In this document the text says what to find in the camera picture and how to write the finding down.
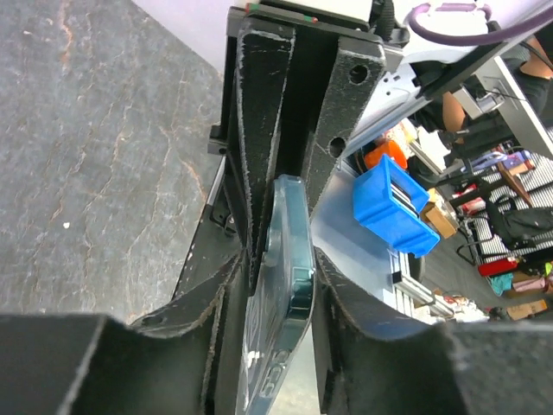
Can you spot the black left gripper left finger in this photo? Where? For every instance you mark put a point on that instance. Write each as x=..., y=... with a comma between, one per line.
x=181, y=359

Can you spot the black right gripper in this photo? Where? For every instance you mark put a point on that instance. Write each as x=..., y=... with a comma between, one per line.
x=263, y=56

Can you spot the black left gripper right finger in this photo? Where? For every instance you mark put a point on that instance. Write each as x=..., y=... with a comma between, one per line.
x=371, y=359

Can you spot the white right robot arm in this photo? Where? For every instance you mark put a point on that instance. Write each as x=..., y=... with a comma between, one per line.
x=449, y=43

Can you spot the blue plastic bin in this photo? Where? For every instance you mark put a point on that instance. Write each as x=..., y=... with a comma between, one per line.
x=388, y=202

